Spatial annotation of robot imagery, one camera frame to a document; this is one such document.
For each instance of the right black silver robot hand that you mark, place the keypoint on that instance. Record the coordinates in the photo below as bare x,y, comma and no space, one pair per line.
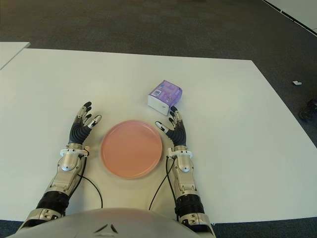
178,135

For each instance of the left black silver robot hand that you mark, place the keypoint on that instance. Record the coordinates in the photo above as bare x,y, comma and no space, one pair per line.
78,132

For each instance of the purple white tissue pack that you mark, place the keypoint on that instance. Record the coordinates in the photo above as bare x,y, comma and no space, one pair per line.
163,95

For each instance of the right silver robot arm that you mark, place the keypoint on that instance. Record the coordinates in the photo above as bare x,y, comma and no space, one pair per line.
184,161

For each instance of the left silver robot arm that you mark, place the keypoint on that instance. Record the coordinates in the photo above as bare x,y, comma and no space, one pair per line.
68,161

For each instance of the round pink plate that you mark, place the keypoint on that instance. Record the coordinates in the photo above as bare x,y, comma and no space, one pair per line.
131,148

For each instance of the silver robot torso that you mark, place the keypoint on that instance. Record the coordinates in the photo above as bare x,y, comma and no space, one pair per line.
111,223

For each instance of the adjacent white table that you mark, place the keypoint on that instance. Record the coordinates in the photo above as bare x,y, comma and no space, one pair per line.
10,53

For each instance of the small white floor object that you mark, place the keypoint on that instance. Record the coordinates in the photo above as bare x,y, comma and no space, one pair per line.
296,83

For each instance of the dark shoe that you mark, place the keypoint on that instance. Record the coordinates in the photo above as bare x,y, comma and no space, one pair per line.
309,110

